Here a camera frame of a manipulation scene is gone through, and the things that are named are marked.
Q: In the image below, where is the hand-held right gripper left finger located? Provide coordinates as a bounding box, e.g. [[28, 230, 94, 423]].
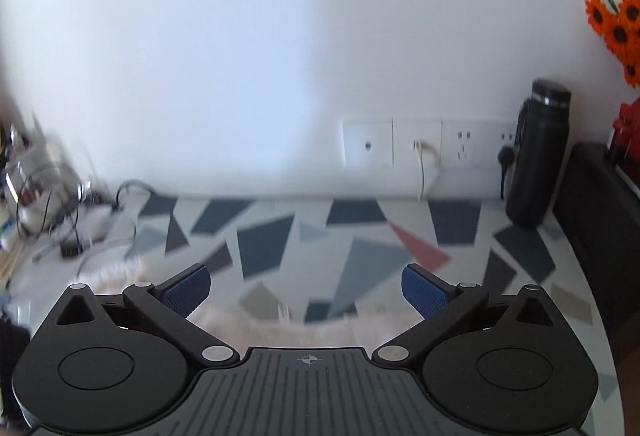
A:
[[54, 263, 241, 371]]

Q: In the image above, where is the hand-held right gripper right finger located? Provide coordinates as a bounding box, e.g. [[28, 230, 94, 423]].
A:
[[372, 263, 556, 371]]

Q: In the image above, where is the pale pink knit sweater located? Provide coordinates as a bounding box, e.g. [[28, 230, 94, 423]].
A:
[[80, 259, 418, 350]]

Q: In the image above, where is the black insulated water bottle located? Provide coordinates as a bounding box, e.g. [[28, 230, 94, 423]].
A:
[[505, 78, 572, 228]]

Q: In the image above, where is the black cabinet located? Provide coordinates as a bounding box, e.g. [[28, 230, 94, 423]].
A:
[[552, 141, 640, 334]]

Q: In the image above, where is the red vase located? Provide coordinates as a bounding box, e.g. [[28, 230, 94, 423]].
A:
[[607, 99, 640, 163]]

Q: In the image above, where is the orange crochet flower bouquet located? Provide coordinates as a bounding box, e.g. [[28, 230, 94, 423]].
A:
[[575, 0, 640, 88]]

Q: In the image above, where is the white cable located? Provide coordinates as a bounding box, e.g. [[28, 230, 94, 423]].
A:
[[413, 140, 442, 203]]

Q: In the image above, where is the white wall power outlet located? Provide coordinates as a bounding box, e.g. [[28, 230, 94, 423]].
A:
[[441, 118, 497, 170]]

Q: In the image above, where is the black plug with cable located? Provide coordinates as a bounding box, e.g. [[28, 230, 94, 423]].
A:
[[497, 145, 517, 201]]

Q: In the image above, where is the white wall socket with cable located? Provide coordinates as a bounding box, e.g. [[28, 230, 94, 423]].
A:
[[392, 117, 444, 169]]

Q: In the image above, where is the tangle of black cables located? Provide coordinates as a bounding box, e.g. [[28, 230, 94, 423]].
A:
[[14, 162, 103, 239]]

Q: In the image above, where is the white wall outlet with plug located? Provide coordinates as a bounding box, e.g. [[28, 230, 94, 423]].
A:
[[492, 118, 522, 168]]

